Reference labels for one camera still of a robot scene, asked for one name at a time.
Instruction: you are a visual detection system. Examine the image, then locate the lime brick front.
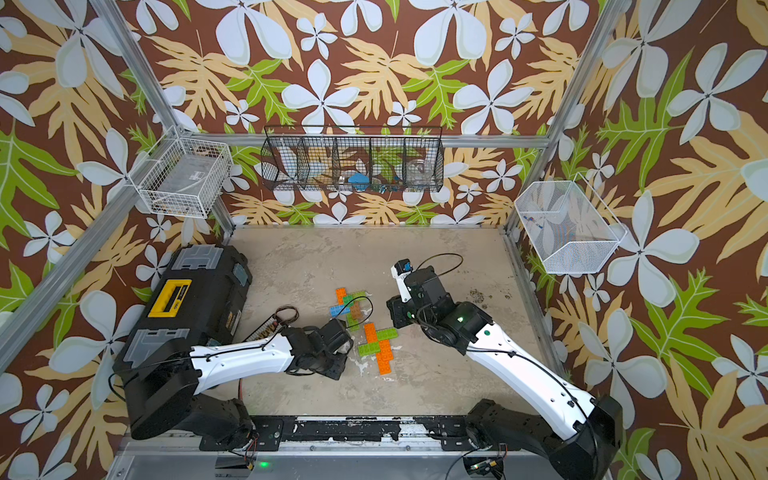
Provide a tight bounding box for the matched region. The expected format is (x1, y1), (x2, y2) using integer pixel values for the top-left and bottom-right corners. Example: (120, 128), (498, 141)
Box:
(346, 314), (360, 332)

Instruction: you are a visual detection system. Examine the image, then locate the blue brick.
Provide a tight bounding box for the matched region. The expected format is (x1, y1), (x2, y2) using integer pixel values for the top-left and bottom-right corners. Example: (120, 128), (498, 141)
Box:
(329, 305), (349, 317)

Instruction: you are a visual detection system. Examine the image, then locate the tan brick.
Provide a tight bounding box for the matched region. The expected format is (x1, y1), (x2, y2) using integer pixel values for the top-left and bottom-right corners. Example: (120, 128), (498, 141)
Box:
(349, 302), (363, 321)

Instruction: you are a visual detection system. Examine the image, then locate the orange brick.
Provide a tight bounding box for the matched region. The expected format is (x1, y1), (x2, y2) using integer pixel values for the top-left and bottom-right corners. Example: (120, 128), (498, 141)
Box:
(364, 323), (378, 344)
(377, 359), (391, 375)
(335, 288), (347, 305)
(377, 340), (394, 362)

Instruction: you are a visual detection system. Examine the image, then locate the orange brick front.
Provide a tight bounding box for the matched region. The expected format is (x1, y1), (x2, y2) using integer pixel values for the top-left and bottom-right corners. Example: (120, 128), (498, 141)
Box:
(335, 288), (347, 305)

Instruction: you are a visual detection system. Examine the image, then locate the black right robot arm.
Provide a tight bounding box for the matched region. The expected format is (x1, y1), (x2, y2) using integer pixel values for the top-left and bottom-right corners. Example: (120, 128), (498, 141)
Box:
(387, 259), (624, 479)

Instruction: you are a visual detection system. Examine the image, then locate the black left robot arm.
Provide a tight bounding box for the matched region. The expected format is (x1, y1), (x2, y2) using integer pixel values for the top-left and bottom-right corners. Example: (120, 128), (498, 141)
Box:
(114, 318), (354, 450)

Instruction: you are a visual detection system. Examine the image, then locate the black yellow toolbox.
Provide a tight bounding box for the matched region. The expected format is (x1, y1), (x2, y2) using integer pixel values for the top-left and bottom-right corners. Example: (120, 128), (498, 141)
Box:
(109, 245), (253, 386)

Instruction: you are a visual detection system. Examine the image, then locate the blue object in basket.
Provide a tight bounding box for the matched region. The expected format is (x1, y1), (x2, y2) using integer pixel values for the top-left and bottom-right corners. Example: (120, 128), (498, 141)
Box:
(347, 173), (370, 192)

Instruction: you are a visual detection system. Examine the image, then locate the white mesh basket right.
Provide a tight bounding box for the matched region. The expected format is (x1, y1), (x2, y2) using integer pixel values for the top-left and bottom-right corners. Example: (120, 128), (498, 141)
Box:
(514, 180), (628, 276)

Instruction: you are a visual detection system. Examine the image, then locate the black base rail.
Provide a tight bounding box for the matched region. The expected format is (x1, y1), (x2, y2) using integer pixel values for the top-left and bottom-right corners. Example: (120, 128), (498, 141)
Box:
(251, 415), (522, 452)

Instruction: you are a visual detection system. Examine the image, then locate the black wire basket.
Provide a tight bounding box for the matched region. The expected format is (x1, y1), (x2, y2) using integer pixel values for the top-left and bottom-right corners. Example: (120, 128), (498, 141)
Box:
(257, 126), (445, 193)

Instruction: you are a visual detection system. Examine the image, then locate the white wire basket left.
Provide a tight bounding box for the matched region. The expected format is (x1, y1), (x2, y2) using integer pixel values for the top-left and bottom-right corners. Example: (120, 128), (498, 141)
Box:
(132, 129), (233, 219)

